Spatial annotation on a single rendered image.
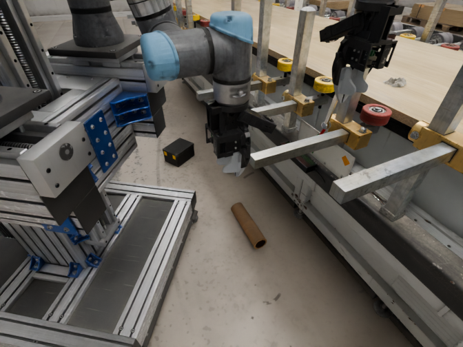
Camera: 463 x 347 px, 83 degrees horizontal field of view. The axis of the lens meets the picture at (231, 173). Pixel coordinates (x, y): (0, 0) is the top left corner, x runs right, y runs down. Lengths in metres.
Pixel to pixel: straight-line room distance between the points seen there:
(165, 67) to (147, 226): 1.04
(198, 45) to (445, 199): 0.83
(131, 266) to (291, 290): 0.76
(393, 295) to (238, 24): 1.21
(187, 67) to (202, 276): 1.14
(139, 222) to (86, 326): 0.49
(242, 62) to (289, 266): 1.17
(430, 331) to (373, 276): 0.25
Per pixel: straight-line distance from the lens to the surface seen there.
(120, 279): 1.27
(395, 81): 1.14
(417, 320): 1.37
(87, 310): 1.26
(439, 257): 0.82
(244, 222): 1.53
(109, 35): 0.98
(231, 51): 0.49
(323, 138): 0.78
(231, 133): 0.56
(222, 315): 1.35
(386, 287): 1.38
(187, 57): 0.46
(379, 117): 0.87
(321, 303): 1.43
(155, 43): 0.46
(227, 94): 0.52
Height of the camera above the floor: 1.26
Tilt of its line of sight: 40 degrees down
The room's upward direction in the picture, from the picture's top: straight up
